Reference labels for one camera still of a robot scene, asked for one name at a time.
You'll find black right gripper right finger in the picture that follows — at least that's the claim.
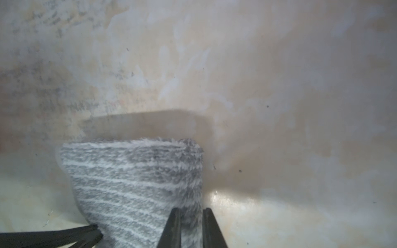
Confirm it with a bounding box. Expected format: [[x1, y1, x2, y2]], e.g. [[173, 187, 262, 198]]
[[203, 208, 228, 248]]

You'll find grey striped dishcloth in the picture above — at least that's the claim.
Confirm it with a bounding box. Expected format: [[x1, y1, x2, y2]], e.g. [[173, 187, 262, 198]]
[[60, 138, 203, 248]]

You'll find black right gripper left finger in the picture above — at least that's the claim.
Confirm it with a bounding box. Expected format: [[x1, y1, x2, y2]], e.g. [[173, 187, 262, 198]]
[[157, 208, 182, 248]]

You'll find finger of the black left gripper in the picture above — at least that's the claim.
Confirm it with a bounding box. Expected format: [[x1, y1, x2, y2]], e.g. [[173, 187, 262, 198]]
[[1, 224, 103, 248]]

